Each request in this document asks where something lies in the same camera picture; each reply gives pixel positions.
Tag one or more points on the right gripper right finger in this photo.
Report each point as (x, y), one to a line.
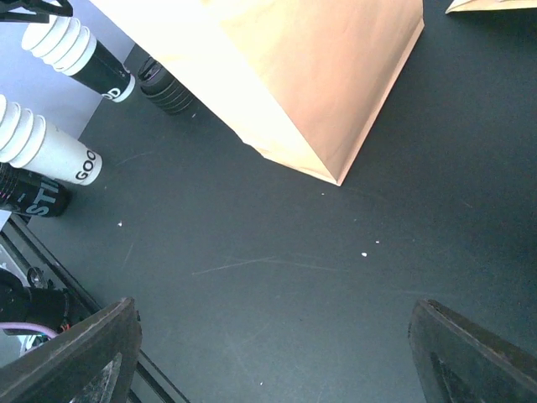
(459, 361)

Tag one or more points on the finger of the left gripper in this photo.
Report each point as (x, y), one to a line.
(33, 11)

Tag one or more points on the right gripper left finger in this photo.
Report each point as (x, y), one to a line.
(93, 362)

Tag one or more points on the orange paper bag white handles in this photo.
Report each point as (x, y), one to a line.
(302, 82)

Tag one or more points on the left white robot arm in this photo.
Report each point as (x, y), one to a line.
(25, 309)

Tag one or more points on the black cup near left arm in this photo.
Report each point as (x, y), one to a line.
(30, 194)

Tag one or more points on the far white paper cup stack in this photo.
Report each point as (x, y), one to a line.
(71, 49)

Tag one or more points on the white paper cup stack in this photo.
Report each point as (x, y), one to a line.
(71, 49)
(29, 141)

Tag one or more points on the near white paper cup stack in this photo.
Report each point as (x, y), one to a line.
(29, 141)

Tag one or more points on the left black lid stack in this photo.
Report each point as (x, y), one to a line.
(161, 88)

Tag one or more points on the tan flat paper bag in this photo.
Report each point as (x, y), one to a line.
(460, 6)

